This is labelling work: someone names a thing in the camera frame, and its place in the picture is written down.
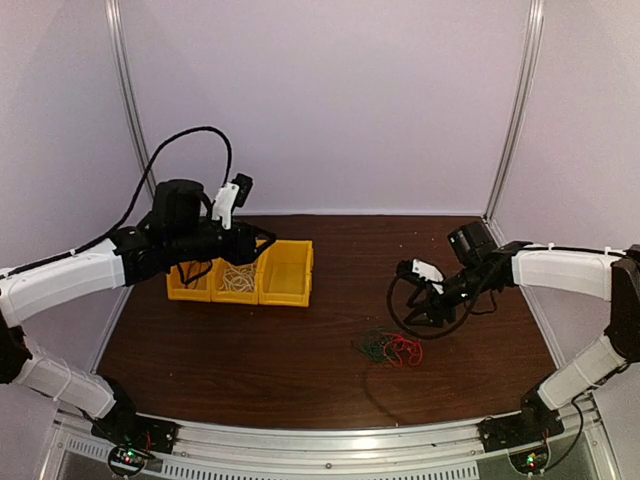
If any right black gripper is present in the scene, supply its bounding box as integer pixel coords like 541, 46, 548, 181
405, 262, 496, 327

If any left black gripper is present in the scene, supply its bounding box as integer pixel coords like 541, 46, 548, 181
168, 217, 275, 265

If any white cable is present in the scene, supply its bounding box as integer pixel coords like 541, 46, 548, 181
220, 264, 259, 295

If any cable bundle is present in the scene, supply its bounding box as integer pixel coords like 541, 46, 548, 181
351, 327, 424, 369

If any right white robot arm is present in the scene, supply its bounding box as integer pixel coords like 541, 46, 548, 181
387, 222, 639, 442

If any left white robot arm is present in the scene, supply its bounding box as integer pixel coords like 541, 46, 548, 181
1, 174, 276, 444

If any right yellow plastic bin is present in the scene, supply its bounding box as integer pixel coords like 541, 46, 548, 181
258, 240, 314, 308

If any yellow plastic bin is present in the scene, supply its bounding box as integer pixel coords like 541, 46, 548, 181
258, 240, 314, 308
210, 259, 263, 305
166, 261, 213, 303

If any middle yellow plastic bin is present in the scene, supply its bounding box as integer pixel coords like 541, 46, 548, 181
210, 259, 263, 305

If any left yellow plastic bin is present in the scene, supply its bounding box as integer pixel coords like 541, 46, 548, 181
166, 261, 213, 303

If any right circuit board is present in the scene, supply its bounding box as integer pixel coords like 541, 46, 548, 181
509, 446, 550, 475

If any circuit board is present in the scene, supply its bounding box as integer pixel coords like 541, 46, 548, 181
509, 446, 550, 475
107, 446, 155, 476

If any left circuit board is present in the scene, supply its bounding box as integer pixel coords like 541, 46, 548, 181
107, 446, 155, 476

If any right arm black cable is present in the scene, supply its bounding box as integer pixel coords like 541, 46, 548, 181
385, 272, 471, 341

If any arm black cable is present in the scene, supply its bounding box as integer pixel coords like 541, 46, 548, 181
64, 125, 235, 261
385, 272, 471, 341

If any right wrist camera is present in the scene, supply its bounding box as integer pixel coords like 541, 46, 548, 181
396, 259, 445, 295

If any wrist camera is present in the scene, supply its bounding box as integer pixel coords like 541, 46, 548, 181
396, 259, 445, 295
211, 173, 254, 230

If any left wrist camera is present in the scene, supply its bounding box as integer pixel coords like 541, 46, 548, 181
211, 173, 254, 230

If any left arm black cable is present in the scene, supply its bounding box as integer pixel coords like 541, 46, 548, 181
64, 125, 235, 261

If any front aluminium rail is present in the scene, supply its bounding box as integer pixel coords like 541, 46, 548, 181
39, 384, 621, 480

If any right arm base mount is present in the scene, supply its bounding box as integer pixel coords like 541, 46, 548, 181
477, 390, 565, 452

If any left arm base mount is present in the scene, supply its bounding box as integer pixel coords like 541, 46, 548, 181
86, 383, 178, 454

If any right aluminium frame post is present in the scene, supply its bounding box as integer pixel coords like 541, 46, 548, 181
483, 0, 545, 224

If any aluminium frame post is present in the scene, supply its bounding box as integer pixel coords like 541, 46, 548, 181
104, 0, 150, 172
483, 0, 545, 224

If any left aluminium frame post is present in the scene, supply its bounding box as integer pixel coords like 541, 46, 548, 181
104, 0, 150, 172

